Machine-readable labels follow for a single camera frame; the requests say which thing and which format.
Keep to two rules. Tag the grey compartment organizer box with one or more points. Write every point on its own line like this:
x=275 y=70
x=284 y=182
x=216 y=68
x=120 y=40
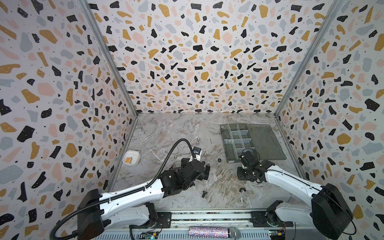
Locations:
x=257 y=138

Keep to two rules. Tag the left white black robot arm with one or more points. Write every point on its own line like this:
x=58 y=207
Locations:
x=134 y=206

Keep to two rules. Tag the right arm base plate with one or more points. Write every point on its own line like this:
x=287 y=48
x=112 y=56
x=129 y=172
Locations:
x=267 y=219

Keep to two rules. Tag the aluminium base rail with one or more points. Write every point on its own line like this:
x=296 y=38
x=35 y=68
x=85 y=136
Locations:
x=183 y=219

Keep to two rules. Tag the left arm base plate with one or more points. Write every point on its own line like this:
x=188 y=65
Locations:
x=163 y=220

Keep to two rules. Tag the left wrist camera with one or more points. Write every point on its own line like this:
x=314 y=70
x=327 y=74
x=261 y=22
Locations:
x=197 y=151

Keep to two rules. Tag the white square container orange label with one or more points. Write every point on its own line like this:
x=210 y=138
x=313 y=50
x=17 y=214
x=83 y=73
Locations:
x=131 y=158

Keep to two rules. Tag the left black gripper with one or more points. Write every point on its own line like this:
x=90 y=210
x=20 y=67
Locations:
x=205 y=175

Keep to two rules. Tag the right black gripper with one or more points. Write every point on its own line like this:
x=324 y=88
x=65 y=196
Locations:
x=244 y=171

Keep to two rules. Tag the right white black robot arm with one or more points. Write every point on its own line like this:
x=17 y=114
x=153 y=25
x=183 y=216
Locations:
x=324 y=206

